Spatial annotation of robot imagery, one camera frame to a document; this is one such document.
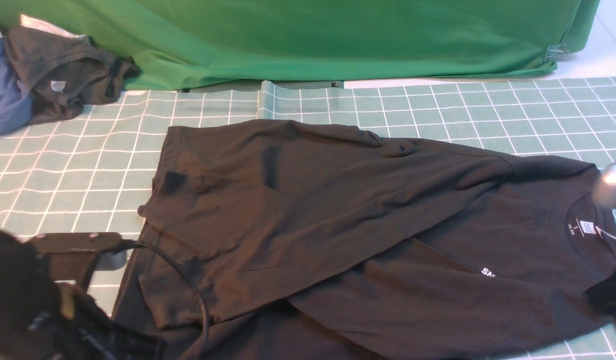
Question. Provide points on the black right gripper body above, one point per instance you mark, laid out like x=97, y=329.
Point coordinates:
x=602, y=297

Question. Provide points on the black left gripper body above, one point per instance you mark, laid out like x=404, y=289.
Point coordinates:
x=80, y=330

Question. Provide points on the dark gray long-sleeve top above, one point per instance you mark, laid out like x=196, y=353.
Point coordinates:
x=295, y=241

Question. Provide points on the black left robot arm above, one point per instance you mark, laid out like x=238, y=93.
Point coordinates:
x=25, y=290

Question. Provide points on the green checkered table mat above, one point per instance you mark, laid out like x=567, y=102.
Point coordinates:
x=93, y=172

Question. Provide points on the blue garment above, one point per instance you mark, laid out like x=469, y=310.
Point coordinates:
x=15, y=100

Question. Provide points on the silver binder clip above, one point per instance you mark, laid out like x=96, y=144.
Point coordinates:
x=557, y=53

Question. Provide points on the crumpled dark gray garment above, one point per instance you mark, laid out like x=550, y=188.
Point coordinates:
x=64, y=75

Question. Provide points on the green backdrop cloth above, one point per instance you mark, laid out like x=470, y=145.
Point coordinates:
x=194, y=43

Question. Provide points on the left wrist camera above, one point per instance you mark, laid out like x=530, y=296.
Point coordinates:
x=74, y=257

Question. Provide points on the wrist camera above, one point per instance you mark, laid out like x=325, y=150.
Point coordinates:
x=74, y=257
x=604, y=190

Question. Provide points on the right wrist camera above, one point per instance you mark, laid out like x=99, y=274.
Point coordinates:
x=604, y=190

